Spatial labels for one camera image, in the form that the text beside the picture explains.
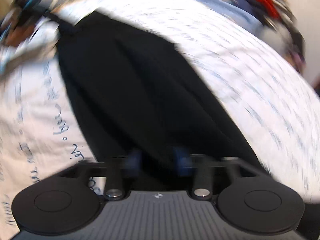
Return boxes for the pile of clothes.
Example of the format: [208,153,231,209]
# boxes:
[230,0,306,74]

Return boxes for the black pants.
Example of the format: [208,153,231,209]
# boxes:
[53,10,266,193]

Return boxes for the white script-print bed sheet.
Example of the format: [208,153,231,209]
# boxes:
[1,0,319,239]

